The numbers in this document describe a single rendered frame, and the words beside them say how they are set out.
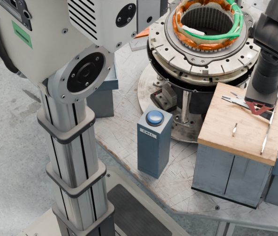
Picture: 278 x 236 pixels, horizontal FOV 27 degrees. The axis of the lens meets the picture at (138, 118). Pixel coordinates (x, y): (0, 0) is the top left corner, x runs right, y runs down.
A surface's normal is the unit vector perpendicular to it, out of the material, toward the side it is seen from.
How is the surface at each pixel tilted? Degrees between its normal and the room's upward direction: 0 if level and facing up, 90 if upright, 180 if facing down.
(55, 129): 0
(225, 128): 0
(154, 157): 90
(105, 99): 90
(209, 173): 90
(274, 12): 63
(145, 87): 0
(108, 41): 90
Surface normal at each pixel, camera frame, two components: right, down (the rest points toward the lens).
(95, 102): 0.13, 0.82
